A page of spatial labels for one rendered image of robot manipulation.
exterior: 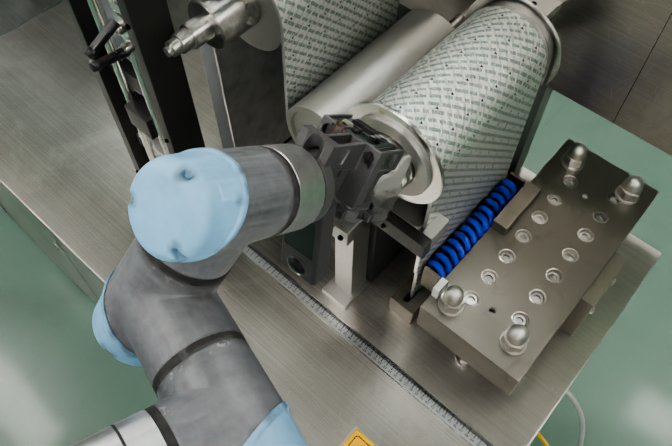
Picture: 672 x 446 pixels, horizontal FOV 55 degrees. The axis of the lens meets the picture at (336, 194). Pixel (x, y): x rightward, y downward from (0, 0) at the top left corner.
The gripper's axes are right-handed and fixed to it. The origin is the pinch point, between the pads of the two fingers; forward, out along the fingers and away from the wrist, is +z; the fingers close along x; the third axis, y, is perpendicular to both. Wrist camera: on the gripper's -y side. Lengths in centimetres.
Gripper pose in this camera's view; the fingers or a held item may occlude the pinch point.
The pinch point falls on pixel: (383, 183)
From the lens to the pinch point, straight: 74.4
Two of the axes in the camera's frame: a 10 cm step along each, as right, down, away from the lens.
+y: 4.3, -8.3, -3.6
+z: 5.1, -1.1, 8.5
